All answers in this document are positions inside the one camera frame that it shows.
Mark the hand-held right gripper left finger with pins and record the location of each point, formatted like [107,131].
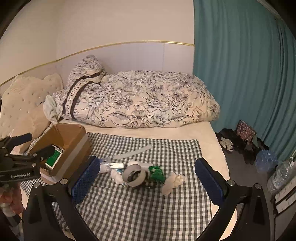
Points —
[85,179]

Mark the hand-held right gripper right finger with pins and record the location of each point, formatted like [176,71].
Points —
[209,183]

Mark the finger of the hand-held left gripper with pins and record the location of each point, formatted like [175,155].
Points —
[22,138]
[39,153]

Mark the green and white carton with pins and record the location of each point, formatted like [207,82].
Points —
[54,158]

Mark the blue and white tissue packet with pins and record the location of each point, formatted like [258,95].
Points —
[105,168]

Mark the brown cardboard box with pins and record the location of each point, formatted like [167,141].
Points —
[69,148]

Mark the white and teal wrapper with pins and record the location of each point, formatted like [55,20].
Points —
[116,176]

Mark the silver tube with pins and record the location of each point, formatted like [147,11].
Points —
[116,165]

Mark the white cloth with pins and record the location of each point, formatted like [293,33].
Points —
[171,183]

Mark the green plastic bag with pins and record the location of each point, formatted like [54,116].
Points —
[157,175]

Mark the grey tape roll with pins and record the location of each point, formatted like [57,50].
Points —
[138,180]

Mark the long white strip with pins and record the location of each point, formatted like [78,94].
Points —
[136,151]

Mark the white plastic bottle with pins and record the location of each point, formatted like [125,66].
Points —
[143,165]

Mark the person's left hand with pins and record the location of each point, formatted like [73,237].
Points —
[13,197]

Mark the light green fleece blanket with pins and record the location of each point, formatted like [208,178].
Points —
[49,106]

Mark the dark clothes pile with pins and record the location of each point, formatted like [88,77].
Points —
[245,150]

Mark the green checked cloth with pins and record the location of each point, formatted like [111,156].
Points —
[138,208]

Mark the patterned fabric bag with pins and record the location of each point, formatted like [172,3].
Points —
[246,132]

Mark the clear plastic bottle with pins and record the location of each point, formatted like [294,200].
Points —
[279,176]

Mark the white slatted panel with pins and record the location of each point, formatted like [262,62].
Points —
[285,199]

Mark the floral pillow with brown stripes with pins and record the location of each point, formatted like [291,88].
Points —
[85,67]

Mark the floral duvet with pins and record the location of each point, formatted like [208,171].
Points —
[150,99]

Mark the teal curtain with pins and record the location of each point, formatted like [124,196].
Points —
[242,69]

